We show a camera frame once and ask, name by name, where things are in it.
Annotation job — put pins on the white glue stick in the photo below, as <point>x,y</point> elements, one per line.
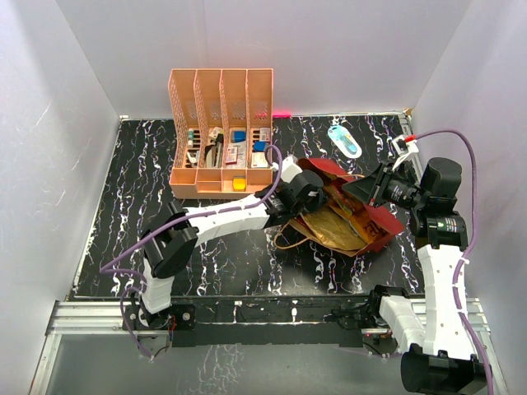
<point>190,138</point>

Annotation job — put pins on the red brown paper bag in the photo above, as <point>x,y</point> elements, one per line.
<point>328,169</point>

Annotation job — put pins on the blue grey eraser right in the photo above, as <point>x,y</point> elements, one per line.
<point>260,146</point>

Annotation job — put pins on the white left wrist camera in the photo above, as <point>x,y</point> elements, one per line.
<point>290,169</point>

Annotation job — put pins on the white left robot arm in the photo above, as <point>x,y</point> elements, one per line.
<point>168,253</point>

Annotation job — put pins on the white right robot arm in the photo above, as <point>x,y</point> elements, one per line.
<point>441,355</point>

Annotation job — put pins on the orange snack packet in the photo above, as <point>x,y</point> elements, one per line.
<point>353,211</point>

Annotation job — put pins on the yellow grey stamp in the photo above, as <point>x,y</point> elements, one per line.
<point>239,184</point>

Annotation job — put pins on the white red small box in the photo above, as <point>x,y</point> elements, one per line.
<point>265,134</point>

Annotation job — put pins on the peach plastic desk organizer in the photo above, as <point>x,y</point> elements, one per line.
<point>223,121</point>

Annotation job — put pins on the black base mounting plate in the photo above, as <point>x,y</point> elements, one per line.
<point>345,321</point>

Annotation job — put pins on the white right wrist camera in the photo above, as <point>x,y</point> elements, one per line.
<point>406,149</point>

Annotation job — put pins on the white red label packet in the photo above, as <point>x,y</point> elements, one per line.
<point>236,155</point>

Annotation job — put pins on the gold snack packet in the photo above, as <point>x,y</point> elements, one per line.
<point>327,228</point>

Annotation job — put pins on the blue white packaged item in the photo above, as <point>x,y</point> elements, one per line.
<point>344,141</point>

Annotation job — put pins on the white flat box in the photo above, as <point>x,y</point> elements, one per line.
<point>259,160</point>

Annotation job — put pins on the grey black stapler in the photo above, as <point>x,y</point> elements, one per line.
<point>213,152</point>

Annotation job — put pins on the blue grey eraser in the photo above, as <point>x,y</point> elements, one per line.
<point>260,146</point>
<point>238,136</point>

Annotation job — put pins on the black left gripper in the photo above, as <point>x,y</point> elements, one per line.
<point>316,203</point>

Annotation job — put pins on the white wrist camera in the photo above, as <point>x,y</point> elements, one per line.
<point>290,169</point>
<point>406,149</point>

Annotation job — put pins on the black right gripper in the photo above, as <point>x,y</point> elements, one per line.
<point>361,188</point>

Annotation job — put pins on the blue grey eraser back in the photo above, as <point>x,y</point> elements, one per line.
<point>238,136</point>

